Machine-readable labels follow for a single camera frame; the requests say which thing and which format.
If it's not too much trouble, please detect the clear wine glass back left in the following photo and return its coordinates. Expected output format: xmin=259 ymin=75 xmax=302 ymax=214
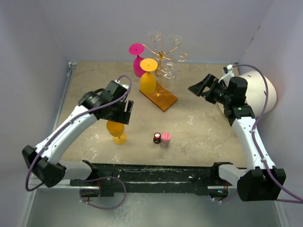
xmin=148 ymin=31 xmax=163 ymax=52

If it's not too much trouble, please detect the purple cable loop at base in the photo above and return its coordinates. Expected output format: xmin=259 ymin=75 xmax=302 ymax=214
xmin=79 ymin=176 xmax=128 ymax=210

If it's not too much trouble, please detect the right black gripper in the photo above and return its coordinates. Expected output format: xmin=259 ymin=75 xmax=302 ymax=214
xmin=189 ymin=73 xmax=232 ymax=105

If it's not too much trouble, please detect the clear wine glass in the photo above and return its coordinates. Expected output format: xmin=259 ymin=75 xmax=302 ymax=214
xmin=148 ymin=31 xmax=163 ymax=52
xmin=168 ymin=34 xmax=182 ymax=51
xmin=161 ymin=62 xmax=177 ymax=89

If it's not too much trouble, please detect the clear wine glass back right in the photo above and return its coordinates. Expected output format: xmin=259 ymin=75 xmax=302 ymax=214
xmin=168 ymin=34 xmax=182 ymax=51

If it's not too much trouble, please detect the pink wine glass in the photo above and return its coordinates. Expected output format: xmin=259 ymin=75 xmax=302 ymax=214
xmin=128 ymin=43 xmax=145 ymax=78

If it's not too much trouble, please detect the pink capped shaker bottle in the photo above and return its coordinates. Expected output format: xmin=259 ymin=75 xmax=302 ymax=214
xmin=160 ymin=132 xmax=171 ymax=148

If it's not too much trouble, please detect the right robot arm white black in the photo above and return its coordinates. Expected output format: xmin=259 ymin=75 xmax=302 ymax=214
xmin=188 ymin=74 xmax=286 ymax=201

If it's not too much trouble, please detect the dark red capped bottle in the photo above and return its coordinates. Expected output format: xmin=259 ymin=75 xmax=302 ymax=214
xmin=153 ymin=132 xmax=161 ymax=144

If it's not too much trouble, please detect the black base frame bar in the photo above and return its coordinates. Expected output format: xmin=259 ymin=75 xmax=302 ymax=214
xmin=70 ymin=163 xmax=231 ymax=197

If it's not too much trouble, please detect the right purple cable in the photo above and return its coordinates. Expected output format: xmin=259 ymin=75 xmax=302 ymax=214
xmin=231 ymin=64 xmax=303 ymax=204

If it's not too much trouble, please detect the gold wire wine glass rack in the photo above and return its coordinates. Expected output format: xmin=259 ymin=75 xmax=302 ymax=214
xmin=140 ymin=39 xmax=189 ymax=112

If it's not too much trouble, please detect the clear wine glass front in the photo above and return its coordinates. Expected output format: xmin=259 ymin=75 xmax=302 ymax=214
xmin=161 ymin=62 xmax=177 ymax=89

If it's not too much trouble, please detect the white cylindrical container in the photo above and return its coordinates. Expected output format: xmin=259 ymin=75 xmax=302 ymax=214
xmin=240 ymin=70 xmax=276 ymax=118

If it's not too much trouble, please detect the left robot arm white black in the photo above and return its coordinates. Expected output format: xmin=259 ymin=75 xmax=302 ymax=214
xmin=22 ymin=79 xmax=134 ymax=187

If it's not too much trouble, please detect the yellow wine glass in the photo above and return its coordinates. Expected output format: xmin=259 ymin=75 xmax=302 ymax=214
xmin=106 ymin=121 xmax=127 ymax=145
xmin=140 ymin=58 xmax=158 ymax=95

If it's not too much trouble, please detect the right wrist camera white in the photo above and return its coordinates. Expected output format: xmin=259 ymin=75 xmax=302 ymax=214
xmin=220 ymin=64 xmax=234 ymax=85

